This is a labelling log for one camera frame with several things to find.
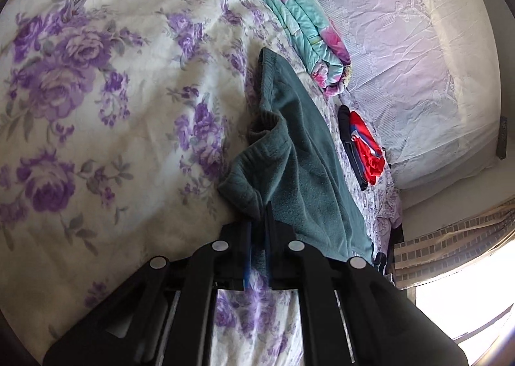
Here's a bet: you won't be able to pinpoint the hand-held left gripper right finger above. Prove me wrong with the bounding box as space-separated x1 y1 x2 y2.
262 204 468 366

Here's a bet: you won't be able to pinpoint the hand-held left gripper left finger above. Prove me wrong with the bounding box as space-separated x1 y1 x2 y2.
43 218 258 366

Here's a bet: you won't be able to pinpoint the teal fleece pants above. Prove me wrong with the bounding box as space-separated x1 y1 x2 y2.
217 47 375 264

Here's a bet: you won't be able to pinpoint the folded red garment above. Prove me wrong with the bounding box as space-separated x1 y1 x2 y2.
348 110 387 186

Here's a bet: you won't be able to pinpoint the red and black folded clothes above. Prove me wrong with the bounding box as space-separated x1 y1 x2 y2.
337 105 369 192

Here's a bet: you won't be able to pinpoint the checked beige curtain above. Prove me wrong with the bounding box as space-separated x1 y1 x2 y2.
392 197 515 290

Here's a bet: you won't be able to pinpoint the bright window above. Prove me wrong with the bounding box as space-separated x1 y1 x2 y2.
406 245 515 366

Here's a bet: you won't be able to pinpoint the purple floral bed sheet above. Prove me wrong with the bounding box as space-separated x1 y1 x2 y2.
0 0 403 366

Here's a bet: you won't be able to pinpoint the pale lavender lace cloth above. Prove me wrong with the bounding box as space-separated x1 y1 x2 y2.
277 0 504 190

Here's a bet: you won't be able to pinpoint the folded turquoise pink floral blanket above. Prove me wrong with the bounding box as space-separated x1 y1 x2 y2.
237 0 353 98

